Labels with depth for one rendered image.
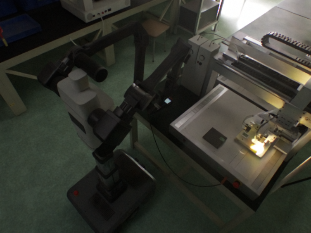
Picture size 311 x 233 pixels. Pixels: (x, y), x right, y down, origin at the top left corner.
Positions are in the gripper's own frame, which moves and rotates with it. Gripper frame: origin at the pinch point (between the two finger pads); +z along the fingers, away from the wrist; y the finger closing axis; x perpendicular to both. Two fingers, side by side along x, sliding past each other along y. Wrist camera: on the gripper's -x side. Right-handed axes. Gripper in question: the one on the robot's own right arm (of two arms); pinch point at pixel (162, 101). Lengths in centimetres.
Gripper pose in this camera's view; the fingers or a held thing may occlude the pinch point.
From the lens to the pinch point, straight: 168.9
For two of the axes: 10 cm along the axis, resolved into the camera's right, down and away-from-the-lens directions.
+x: -7.3, 3.0, -6.1
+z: -2.2, 7.5, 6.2
